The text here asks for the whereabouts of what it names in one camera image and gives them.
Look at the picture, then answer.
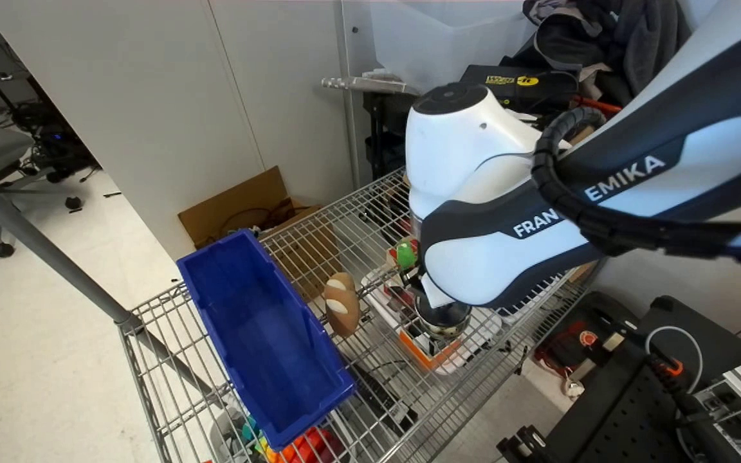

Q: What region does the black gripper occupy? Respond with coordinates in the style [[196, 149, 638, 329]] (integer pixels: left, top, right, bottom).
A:
[[415, 284, 477, 334]]

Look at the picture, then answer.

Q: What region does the orange shallow tray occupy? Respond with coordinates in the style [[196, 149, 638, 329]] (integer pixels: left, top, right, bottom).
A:
[[393, 313, 478, 375]]

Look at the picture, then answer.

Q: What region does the green toy fruit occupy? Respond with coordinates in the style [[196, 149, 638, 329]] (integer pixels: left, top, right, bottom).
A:
[[391, 236, 422, 276]]

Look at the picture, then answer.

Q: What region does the brown toy bread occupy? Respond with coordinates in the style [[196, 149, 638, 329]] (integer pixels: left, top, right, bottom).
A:
[[320, 271, 362, 339]]

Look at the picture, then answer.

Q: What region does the black orange device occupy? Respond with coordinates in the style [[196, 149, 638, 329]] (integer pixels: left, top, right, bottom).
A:
[[539, 306, 625, 374]]

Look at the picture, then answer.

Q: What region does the blue plastic bin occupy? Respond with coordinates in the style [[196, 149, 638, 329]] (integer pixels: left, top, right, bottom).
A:
[[176, 227, 360, 453]]

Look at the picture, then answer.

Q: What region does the rainbow coloured toy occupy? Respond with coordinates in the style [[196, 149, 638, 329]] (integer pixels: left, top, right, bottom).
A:
[[234, 416, 349, 463]]

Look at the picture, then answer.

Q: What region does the black perforated breadboard table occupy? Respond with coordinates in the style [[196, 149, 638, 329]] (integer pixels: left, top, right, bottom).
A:
[[496, 294, 741, 463]]

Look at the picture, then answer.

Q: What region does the brown cardboard box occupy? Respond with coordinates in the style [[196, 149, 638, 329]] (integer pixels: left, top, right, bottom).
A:
[[176, 165, 342, 299]]

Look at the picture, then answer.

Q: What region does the black yellow tool case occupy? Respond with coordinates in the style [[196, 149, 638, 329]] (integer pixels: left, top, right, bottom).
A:
[[459, 62, 582, 115]]

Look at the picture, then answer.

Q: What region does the clear plastic storage box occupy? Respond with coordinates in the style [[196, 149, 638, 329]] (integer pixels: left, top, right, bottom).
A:
[[369, 0, 539, 84]]

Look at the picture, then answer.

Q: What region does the dark clothing pile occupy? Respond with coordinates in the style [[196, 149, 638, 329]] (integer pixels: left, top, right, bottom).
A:
[[519, 0, 696, 93]]

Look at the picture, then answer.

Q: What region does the grey metal pole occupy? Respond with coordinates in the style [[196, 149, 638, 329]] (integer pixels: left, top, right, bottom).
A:
[[0, 156, 230, 407]]

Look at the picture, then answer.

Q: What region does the black office chair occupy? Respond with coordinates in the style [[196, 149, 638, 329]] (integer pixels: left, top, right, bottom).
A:
[[0, 69, 104, 259]]

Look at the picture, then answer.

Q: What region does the metal wire cart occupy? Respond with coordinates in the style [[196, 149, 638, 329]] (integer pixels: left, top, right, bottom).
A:
[[118, 165, 608, 463]]

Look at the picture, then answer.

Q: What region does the black corrugated cable conduit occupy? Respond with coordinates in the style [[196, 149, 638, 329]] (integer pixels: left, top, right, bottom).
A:
[[530, 105, 741, 263]]

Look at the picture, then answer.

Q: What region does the white thin cable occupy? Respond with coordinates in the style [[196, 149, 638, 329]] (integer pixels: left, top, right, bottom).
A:
[[640, 322, 707, 374]]

